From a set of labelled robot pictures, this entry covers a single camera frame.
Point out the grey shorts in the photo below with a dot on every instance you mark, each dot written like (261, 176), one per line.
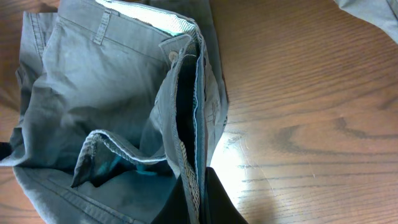
(118, 100)

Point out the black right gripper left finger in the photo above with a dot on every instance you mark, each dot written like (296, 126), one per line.
(175, 210)

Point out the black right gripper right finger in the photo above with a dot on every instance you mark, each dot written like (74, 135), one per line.
(218, 208)

